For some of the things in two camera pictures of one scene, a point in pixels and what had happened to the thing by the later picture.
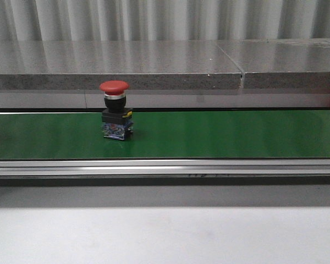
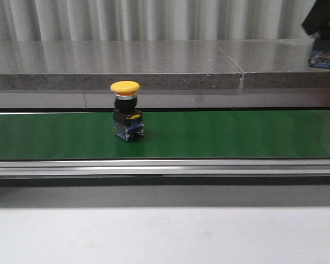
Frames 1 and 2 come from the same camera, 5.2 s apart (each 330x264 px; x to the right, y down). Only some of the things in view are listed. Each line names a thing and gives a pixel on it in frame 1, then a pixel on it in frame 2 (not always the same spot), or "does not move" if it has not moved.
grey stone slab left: x=86 y=65 does not move
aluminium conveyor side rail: x=164 y=172 does not move
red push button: x=116 y=119 to x=325 y=51
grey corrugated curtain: x=54 y=20 does not move
